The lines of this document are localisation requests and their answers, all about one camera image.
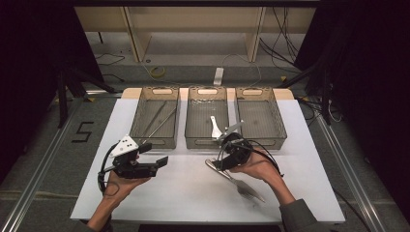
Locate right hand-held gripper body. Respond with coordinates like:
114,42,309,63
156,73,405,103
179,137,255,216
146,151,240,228
214,120,254,171

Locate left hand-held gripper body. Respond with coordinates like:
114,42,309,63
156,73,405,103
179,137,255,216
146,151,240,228
109,134,159,179

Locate small white spoon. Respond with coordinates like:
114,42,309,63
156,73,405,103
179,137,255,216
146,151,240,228
210,115,224,140

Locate transparent grey plastic bin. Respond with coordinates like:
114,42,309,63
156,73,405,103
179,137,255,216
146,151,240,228
184,86,231,150
235,86,288,151
129,86,181,150

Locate person's right hand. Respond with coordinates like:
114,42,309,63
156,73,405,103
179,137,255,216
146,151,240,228
230,148,282,186

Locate person's left hand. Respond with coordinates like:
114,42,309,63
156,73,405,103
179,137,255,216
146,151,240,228
102,172,153,199

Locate metal knife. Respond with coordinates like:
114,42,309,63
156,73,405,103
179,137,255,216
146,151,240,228
221,168,260,199

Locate white table cover board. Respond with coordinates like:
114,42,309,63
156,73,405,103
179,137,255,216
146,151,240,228
70,98,346,225

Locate white power strip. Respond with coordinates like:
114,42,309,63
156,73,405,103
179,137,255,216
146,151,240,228
213,67,224,87

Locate yellow tape roll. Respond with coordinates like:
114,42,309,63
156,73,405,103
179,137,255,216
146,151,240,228
150,66,166,78

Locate black metal stand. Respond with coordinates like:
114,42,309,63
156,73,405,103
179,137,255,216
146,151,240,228
57,68,118,129
278,59,333,126

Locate beige wooden shelf unit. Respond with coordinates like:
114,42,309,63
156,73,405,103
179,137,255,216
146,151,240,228
74,6,317,64

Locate black curtain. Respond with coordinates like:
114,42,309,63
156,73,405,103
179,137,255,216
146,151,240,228
294,0,410,223
0,0,104,182

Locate left hand-held gripper black cable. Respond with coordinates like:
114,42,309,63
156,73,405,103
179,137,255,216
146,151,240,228
97,144,118,195

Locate white floor cable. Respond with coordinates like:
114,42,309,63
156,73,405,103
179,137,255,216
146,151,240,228
221,52,263,89
140,61,185,87

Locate thin black floor cable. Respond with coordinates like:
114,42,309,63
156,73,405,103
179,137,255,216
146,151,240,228
96,52,126,67
102,72,126,83

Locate tangled floor cables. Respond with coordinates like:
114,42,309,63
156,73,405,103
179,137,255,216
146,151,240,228
296,96,343,126

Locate aluminium floor rail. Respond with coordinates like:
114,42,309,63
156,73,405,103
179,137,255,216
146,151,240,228
0,96,85,232
313,113,386,232

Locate black cable bundle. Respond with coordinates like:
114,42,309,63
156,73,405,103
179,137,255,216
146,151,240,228
258,6,303,74

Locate thick black floor cable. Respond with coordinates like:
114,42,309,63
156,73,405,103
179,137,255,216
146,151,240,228
332,187,371,232

